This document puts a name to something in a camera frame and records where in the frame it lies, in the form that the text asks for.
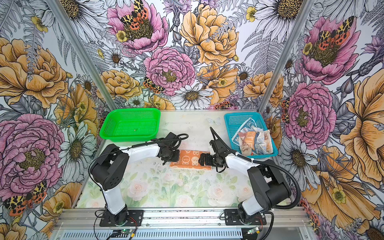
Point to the green circuit board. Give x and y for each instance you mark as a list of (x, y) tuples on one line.
[(123, 233)]

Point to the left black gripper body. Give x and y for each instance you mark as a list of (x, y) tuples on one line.
[(171, 155)]

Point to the green plastic basket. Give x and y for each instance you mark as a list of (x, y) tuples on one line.
[(131, 125)]

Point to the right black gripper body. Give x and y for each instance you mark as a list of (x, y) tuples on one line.
[(210, 160)]

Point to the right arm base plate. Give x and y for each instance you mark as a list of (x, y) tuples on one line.
[(235, 217)]

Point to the orange bunny towel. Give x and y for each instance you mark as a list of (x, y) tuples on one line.
[(189, 159)]

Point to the cream orange patterned towel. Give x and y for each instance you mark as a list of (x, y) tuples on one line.
[(255, 141)]

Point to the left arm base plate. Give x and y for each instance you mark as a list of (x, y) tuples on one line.
[(125, 218)]

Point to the blue white patterned towel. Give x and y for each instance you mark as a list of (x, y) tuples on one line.
[(249, 123)]

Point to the white vented strip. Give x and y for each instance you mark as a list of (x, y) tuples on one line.
[(156, 234)]

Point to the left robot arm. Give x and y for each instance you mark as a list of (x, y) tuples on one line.
[(108, 169)]

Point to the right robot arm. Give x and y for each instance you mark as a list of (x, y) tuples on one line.
[(269, 186)]

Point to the aluminium front rail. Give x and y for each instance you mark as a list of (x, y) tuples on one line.
[(175, 218)]

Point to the teal plastic basket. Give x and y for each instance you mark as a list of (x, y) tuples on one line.
[(233, 122)]

